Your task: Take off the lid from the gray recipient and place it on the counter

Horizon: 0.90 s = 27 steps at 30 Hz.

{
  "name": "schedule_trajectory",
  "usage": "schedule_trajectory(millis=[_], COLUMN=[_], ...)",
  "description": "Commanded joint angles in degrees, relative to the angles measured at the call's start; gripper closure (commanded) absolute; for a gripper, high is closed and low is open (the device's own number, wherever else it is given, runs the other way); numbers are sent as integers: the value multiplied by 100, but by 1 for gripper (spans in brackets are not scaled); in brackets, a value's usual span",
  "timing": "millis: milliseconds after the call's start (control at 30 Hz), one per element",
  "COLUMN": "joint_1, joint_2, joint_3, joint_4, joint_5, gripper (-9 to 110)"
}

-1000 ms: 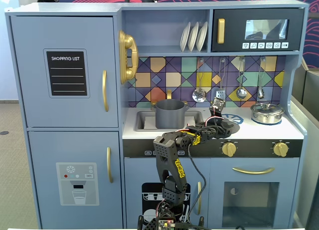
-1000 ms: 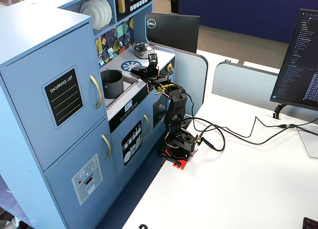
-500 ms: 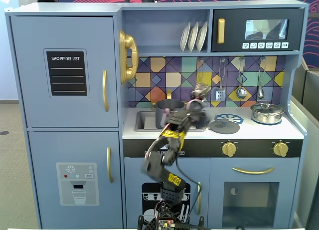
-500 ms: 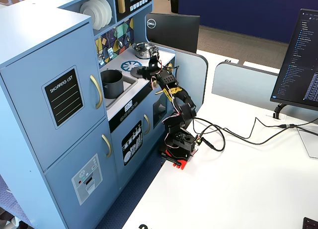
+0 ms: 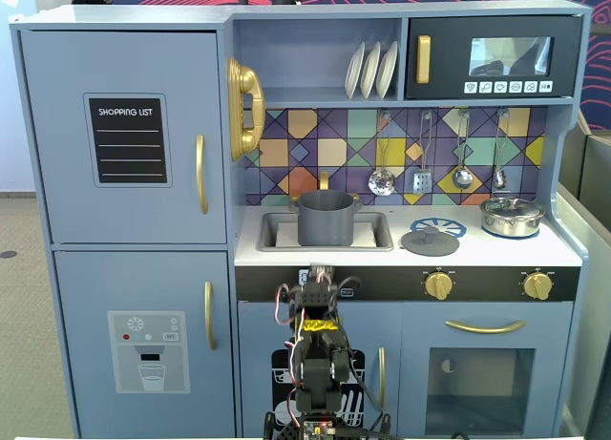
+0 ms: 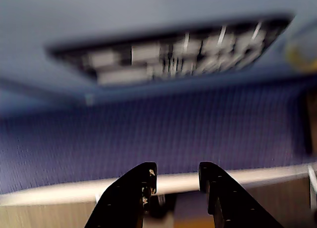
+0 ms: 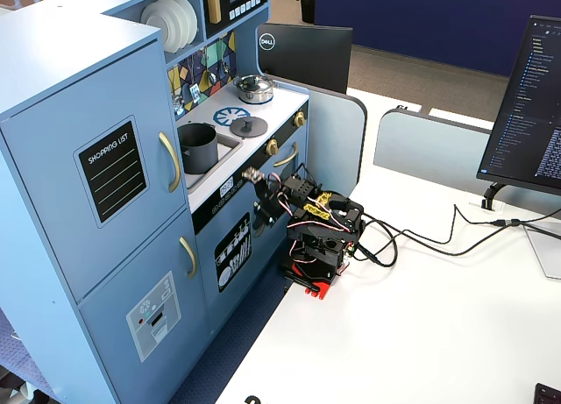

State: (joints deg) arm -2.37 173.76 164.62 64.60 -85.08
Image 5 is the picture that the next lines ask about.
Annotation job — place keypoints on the gray pot lid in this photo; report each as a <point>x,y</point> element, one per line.
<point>429,246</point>

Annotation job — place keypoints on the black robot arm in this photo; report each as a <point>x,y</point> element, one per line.
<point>315,368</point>

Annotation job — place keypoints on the stainless steel pot lid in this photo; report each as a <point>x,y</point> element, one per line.
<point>520,207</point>

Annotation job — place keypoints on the gray pot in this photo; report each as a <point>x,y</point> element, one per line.
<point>324,225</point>

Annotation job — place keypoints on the blue dishwasher door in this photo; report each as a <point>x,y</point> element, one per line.
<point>258,325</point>

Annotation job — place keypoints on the gray toy sink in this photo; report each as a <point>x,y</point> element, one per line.
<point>267,235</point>

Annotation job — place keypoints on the black dishwasher sticker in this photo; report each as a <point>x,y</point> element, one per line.
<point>279,363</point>

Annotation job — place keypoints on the gold toy faucet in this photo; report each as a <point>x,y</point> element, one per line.
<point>324,182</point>

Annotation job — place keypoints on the blue oven door with window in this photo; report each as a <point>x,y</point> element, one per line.
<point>415,335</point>

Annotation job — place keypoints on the gold stove knob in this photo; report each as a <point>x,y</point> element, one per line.
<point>439,285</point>
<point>538,286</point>

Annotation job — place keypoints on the metal skimmer spoon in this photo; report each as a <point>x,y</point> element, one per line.
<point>382,182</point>

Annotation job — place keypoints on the metal slotted spatula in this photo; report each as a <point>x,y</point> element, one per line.
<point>423,182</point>

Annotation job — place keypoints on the metal ladle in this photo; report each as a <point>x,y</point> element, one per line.
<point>462,178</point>

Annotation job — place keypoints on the gold toy telephone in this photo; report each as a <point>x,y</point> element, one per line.
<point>250,87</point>

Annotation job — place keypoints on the small metal spoon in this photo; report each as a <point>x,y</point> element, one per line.
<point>499,178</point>

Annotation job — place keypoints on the white plate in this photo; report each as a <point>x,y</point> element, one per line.
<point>371,70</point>
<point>354,72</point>
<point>387,68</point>

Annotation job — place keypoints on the fridge door with ice dispenser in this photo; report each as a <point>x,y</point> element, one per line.
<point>86,292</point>

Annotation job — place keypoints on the blue toy kitchen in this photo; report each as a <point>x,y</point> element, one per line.
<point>310,53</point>

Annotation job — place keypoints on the black shopping list board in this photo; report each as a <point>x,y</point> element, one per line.
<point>129,144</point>

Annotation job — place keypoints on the gray desk divider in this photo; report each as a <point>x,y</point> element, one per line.
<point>582,316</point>

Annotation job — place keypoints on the black toy microwave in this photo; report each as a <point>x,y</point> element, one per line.
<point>448,44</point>

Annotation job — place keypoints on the fridge door with shopping list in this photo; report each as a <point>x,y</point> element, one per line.
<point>57,125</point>

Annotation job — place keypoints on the black floor disc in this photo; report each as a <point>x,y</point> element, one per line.
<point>8,254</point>

